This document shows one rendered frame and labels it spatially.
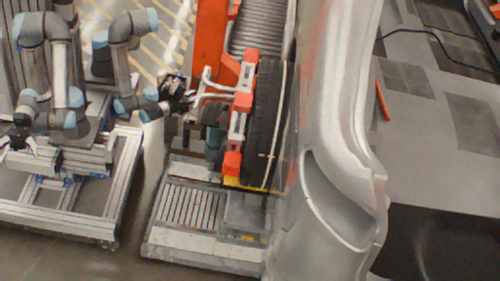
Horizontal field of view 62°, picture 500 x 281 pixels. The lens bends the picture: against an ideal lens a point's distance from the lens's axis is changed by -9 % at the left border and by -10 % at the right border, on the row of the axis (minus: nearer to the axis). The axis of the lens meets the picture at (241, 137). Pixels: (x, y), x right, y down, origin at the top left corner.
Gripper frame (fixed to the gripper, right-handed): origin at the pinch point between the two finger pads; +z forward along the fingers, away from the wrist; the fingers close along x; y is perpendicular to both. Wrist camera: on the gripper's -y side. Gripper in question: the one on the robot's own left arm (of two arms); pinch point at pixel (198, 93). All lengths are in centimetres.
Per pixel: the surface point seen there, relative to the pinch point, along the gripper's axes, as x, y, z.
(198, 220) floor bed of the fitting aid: 26, 77, -11
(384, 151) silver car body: 92, -15, 41
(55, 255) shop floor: -1, 83, -97
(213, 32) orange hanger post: -17.5, -22.9, 19.2
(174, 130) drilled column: -42, 69, 13
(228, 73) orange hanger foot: -11.3, 4.6, 28.7
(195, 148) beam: -20, 70, 17
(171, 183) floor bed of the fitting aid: -8, 77, -10
